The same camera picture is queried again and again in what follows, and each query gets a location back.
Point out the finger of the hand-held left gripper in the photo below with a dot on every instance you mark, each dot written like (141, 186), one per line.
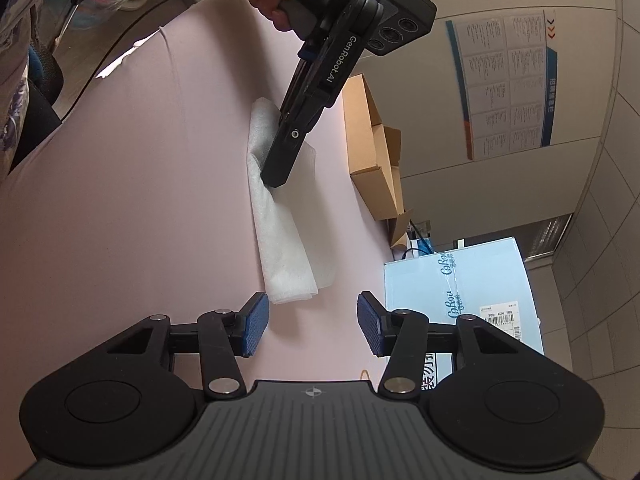
(287, 155)

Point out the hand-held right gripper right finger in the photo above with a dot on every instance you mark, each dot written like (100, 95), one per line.
(370, 322)

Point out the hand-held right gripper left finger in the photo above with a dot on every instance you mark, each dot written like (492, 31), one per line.
(255, 322)

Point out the open flat cardboard box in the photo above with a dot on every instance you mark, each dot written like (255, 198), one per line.
(375, 180)

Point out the light blue carton with label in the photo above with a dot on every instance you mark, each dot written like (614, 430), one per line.
(480, 280)

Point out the black office chair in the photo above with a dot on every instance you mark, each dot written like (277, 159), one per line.
(45, 105)

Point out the wall poster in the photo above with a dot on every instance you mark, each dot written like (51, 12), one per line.
(505, 85)

